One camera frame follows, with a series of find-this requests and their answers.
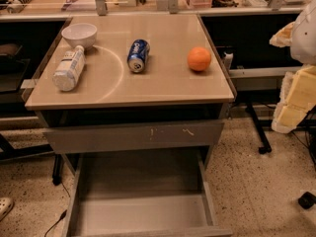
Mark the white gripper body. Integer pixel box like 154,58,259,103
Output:
290,0,316,64

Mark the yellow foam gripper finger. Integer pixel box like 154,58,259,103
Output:
272,65,316,133
270,22,294,47

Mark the blue pepsi can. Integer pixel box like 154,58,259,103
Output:
127,39,150,73

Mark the grey drawer cabinet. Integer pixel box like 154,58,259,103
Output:
21,13,237,237

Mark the open middle drawer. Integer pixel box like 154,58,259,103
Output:
62,148,232,237

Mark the black table leg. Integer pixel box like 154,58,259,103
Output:
246,102,272,154

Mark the orange fruit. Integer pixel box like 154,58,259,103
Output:
187,46,211,72

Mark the black caster wheel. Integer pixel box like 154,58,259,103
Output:
298,192,316,209

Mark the white bowl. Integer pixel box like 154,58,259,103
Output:
61,23,97,49

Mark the clear plastic water bottle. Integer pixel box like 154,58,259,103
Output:
52,45,85,92

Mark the black spring tool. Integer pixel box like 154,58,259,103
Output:
7,0,33,14

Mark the white shoe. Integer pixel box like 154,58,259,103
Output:
0,197,14,221

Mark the black floor cable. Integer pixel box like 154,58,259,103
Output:
43,181,72,237

